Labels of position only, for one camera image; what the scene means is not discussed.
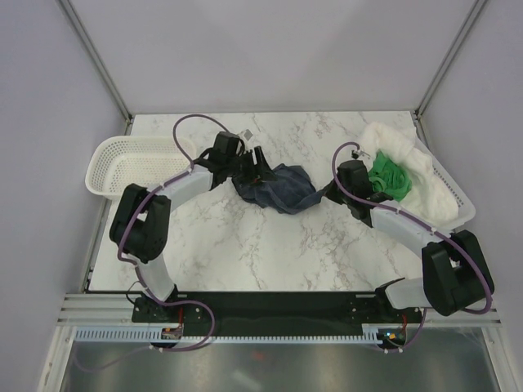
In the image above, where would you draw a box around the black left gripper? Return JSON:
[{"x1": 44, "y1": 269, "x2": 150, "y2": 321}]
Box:
[{"x1": 226, "y1": 147, "x2": 277, "y2": 189}]

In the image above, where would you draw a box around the dark blue towel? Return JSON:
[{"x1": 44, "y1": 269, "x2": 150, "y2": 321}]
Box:
[{"x1": 232, "y1": 163, "x2": 327, "y2": 215}]

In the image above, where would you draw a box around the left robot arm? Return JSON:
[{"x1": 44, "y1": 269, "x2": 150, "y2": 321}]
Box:
[{"x1": 110, "y1": 131, "x2": 276, "y2": 322}]

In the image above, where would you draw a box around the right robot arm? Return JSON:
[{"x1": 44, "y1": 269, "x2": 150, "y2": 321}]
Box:
[{"x1": 326, "y1": 160, "x2": 494, "y2": 322}]

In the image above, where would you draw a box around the green towel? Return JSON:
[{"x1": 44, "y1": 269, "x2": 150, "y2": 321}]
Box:
[{"x1": 369, "y1": 151, "x2": 412, "y2": 202}]

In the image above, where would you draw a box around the white fluffy towel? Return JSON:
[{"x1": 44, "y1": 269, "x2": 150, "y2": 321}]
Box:
[{"x1": 359, "y1": 122, "x2": 458, "y2": 225}]

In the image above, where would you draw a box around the white perforated basket right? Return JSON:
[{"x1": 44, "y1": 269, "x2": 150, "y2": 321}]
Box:
[{"x1": 415, "y1": 138, "x2": 476, "y2": 230}]

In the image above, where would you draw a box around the white perforated basket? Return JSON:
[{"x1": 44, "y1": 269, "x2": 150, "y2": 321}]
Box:
[
  {"x1": 415, "y1": 138, "x2": 476, "y2": 230},
  {"x1": 85, "y1": 136, "x2": 197, "y2": 200}
]

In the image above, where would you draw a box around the white perforated basket left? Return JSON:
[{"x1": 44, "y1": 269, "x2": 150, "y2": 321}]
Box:
[{"x1": 85, "y1": 136, "x2": 197, "y2": 200}]

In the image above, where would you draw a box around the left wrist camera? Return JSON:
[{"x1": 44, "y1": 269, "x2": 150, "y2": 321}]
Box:
[{"x1": 239, "y1": 129, "x2": 253, "y2": 142}]

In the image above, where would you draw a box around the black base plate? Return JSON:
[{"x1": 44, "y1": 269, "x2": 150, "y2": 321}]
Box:
[{"x1": 132, "y1": 292, "x2": 422, "y2": 335}]

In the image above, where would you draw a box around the aluminium front rail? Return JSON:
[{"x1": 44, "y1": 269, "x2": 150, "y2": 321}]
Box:
[{"x1": 57, "y1": 293, "x2": 502, "y2": 327}]

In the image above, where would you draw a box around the right aluminium frame post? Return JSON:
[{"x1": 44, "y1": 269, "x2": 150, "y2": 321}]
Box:
[{"x1": 413, "y1": 0, "x2": 491, "y2": 122}]

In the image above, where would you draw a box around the aluminium frame post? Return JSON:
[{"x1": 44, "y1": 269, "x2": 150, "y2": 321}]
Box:
[
  {"x1": 413, "y1": 0, "x2": 491, "y2": 122},
  {"x1": 57, "y1": 0, "x2": 133, "y2": 125}
]

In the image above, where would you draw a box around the left aluminium frame post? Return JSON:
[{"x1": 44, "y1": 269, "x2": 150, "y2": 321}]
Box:
[{"x1": 57, "y1": 0, "x2": 133, "y2": 125}]

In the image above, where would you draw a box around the white slotted cable duct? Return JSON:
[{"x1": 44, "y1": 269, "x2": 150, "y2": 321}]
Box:
[{"x1": 74, "y1": 324, "x2": 406, "y2": 344}]

